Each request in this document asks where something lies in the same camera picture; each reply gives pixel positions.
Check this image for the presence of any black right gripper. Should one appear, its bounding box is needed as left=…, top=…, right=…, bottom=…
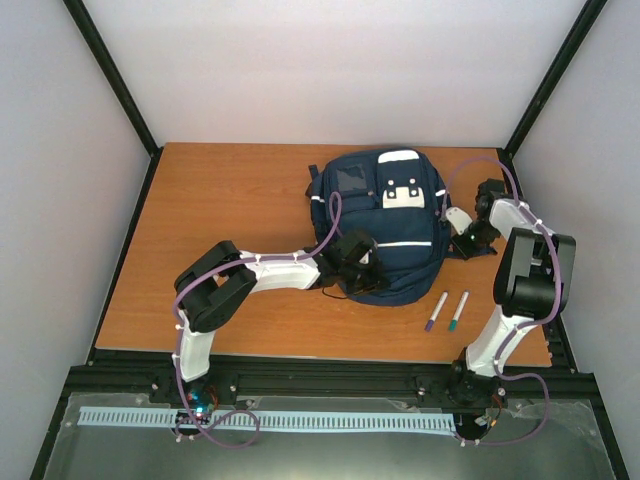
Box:
left=450, top=219, right=500, bottom=261

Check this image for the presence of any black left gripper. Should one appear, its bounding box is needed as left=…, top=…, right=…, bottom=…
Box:
left=340, top=258, right=389, bottom=297

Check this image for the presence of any navy blue student backpack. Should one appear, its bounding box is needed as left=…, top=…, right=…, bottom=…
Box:
left=305, top=147, right=456, bottom=307

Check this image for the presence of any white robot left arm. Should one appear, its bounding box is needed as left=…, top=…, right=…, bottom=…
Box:
left=172, top=229, right=389, bottom=403

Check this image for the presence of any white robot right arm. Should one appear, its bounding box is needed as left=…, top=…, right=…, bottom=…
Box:
left=445, top=179, right=576, bottom=407

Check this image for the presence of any green capped white marker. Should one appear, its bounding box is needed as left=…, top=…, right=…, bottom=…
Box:
left=448, top=290, right=470, bottom=332

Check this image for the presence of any purple capped white marker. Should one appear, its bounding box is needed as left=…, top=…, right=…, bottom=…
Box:
left=425, top=291, right=448, bottom=332

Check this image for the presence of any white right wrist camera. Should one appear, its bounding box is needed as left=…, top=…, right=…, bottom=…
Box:
left=445, top=207, right=473, bottom=235

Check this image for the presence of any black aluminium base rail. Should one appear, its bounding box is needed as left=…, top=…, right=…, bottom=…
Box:
left=62, top=350, right=602, bottom=407

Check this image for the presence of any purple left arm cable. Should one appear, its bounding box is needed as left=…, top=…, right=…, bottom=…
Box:
left=172, top=190, right=344, bottom=448

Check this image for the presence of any black frame post right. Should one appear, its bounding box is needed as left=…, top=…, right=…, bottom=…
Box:
left=503, top=0, right=608, bottom=160

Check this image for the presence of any black frame post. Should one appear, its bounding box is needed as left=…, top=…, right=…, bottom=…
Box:
left=503, top=0, right=608, bottom=160
left=63, top=0, right=161, bottom=159

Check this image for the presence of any light blue slotted cable duct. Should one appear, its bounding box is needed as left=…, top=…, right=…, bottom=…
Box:
left=77, top=406, right=456, bottom=436

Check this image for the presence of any black frame post left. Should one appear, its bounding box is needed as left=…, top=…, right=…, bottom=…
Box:
left=63, top=0, right=161, bottom=159

